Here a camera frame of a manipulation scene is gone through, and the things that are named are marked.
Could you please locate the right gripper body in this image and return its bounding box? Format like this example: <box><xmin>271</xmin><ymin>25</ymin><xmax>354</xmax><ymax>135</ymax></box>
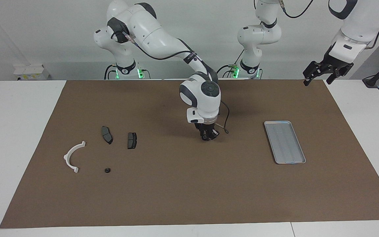
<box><xmin>194</xmin><ymin>121</ymin><xmax>217</xmax><ymax>132</ymax></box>

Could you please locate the dark grey brake pad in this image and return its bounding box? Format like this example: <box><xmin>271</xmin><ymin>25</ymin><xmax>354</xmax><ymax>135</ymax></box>
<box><xmin>101</xmin><ymin>126</ymin><xmax>114</xmax><ymax>145</ymax></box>
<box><xmin>127</xmin><ymin>132</ymin><xmax>138</xmax><ymax>150</ymax></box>

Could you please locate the white curved plastic part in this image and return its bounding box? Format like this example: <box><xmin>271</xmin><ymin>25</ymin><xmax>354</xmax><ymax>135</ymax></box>
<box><xmin>63</xmin><ymin>141</ymin><xmax>87</xmax><ymax>173</ymax></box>

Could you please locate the black cable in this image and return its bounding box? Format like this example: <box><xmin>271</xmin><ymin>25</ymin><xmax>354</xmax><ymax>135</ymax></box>
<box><xmin>122</xmin><ymin>31</ymin><xmax>196</xmax><ymax>62</ymax></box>
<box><xmin>216</xmin><ymin>49</ymin><xmax>246</xmax><ymax>79</ymax></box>
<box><xmin>279</xmin><ymin>0</ymin><xmax>316</xmax><ymax>19</ymax></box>
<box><xmin>104</xmin><ymin>64</ymin><xmax>117</xmax><ymax>80</ymax></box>
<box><xmin>216</xmin><ymin>100</ymin><xmax>230</xmax><ymax>134</ymax></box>

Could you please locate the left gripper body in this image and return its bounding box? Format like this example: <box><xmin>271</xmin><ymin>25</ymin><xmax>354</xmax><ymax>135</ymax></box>
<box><xmin>322</xmin><ymin>54</ymin><xmax>355</xmax><ymax>77</ymax></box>

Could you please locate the silver metal tray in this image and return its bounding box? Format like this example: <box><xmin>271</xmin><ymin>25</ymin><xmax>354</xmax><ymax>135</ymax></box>
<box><xmin>264</xmin><ymin>121</ymin><xmax>307</xmax><ymax>165</ymax></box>

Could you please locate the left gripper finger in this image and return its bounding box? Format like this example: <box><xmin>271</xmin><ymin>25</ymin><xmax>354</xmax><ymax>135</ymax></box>
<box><xmin>303</xmin><ymin>61</ymin><xmax>325</xmax><ymax>86</ymax></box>
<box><xmin>326</xmin><ymin>69</ymin><xmax>340</xmax><ymax>85</ymax></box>

